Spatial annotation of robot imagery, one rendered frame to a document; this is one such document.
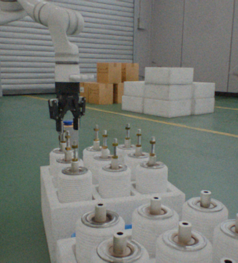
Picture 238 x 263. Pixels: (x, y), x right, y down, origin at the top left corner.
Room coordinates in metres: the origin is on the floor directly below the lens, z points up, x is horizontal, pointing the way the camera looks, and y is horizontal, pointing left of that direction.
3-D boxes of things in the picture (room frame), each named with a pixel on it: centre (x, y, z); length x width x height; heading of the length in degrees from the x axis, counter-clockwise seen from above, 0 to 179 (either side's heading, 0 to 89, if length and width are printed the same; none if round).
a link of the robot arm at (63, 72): (1.00, 0.14, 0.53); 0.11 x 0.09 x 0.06; 53
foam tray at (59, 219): (1.05, 0.04, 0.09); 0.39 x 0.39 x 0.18; 17
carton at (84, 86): (5.26, 0.42, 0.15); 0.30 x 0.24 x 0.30; 127
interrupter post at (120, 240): (0.49, -0.01, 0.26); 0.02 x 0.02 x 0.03
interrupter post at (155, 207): (0.64, -0.08, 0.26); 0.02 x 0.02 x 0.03
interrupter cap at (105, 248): (0.49, -0.01, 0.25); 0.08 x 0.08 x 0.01
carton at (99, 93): (4.98, 0.26, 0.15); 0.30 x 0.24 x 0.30; 37
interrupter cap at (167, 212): (0.64, -0.08, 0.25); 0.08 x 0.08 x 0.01
